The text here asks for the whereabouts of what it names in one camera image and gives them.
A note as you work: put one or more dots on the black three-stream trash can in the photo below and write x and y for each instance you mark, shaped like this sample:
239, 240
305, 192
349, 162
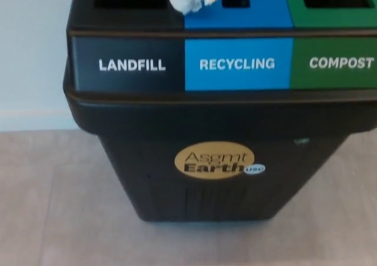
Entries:
117, 118

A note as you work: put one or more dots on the blue recycling lid panel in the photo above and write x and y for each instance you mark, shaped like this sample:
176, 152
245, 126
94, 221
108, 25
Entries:
265, 9

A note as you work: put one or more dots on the green compost lid panel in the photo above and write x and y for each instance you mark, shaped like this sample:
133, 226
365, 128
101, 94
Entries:
324, 16

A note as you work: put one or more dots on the blue recycling label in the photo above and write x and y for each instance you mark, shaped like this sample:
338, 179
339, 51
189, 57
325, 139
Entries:
235, 80

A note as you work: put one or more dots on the round gold Asgmt Earth sticker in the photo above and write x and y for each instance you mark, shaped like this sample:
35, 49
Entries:
212, 148

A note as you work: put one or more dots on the black landfill lid panel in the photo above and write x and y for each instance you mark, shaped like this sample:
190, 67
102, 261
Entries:
123, 18

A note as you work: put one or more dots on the green compost label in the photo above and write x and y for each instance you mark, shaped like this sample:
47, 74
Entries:
338, 78

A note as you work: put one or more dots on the small white USC sticker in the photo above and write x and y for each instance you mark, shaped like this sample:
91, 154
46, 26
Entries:
255, 169

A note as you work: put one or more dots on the black landfill label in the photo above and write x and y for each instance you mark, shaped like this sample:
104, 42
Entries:
88, 80

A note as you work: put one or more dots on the white wall baseboard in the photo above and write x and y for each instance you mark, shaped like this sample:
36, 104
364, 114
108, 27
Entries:
35, 120

